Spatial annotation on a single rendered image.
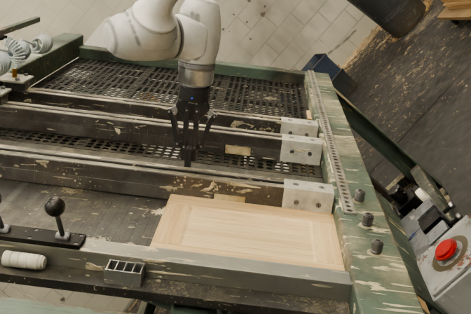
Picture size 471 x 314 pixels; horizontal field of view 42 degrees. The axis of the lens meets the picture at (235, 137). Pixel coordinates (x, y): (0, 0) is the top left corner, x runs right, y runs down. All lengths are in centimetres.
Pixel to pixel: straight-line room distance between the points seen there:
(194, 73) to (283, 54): 515
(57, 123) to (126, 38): 69
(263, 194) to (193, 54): 39
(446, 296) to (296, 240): 51
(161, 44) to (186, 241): 43
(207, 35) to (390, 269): 66
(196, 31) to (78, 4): 526
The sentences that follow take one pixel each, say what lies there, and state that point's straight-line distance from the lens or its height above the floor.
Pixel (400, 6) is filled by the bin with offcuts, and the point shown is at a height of 22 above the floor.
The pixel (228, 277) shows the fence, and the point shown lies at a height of 109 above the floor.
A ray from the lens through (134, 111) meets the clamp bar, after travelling 212.
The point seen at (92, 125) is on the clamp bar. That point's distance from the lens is 196.
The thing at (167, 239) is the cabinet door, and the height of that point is 120.
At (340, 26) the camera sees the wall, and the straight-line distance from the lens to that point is 671.
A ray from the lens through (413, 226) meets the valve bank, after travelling 157.
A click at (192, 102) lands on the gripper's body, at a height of 133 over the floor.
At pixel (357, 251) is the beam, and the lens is 134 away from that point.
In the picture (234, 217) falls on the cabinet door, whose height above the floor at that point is 109.
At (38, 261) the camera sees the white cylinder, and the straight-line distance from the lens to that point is 125.
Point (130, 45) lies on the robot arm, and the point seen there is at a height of 153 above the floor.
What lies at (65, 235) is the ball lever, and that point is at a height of 137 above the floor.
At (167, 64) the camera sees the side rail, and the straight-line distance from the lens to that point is 302.
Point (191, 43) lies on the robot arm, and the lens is 144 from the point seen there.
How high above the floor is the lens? 144
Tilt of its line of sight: 9 degrees down
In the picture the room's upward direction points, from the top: 50 degrees counter-clockwise
